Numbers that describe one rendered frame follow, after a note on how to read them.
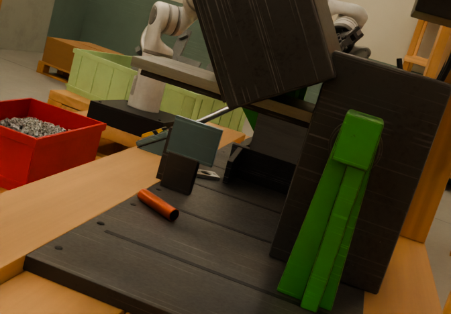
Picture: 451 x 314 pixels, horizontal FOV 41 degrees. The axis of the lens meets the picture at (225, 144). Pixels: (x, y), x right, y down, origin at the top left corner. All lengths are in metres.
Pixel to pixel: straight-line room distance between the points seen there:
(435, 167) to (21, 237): 0.93
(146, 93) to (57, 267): 1.15
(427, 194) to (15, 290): 0.97
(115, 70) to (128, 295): 1.69
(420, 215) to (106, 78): 1.38
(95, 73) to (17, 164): 1.21
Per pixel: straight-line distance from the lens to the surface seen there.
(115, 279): 0.78
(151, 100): 1.88
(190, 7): 1.73
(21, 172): 1.26
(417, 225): 1.46
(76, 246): 0.84
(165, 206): 1.02
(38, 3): 9.16
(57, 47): 7.49
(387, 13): 8.42
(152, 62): 1.10
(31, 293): 0.76
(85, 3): 10.10
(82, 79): 2.48
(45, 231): 0.87
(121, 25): 9.77
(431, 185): 1.44
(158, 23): 1.86
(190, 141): 1.16
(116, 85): 2.36
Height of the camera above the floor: 1.24
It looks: 11 degrees down
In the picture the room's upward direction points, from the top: 16 degrees clockwise
